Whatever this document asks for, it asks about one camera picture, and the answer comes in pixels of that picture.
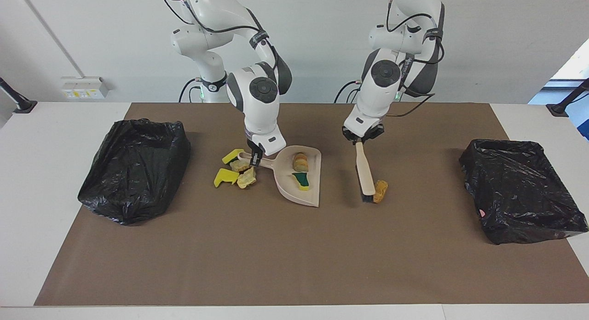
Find yellow green sponge wedge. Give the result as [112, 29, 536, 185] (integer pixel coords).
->
[222, 148, 246, 165]

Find yellow notched sponge piece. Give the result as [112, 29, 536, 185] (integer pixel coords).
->
[214, 168, 240, 189]

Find beige hand brush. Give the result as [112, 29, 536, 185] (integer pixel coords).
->
[354, 141, 376, 204]

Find beige plastic dustpan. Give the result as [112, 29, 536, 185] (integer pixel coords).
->
[238, 145, 322, 208]

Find green yellow sponge scrap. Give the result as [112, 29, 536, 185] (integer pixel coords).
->
[291, 172, 312, 192]

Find black bin bag pink mark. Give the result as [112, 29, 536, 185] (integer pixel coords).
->
[459, 138, 589, 246]

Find brown table mat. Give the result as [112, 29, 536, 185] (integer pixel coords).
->
[34, 103, 589, 307]

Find black base cable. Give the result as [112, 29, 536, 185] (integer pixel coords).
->
[335, 80, 364, 103]
[179, 79, 203, 103]

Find white wall socket box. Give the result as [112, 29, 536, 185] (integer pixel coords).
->
[60, 76, 110, 100]

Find white wall cable duct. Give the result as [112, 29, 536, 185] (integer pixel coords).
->
[17, 0, 86, 79]

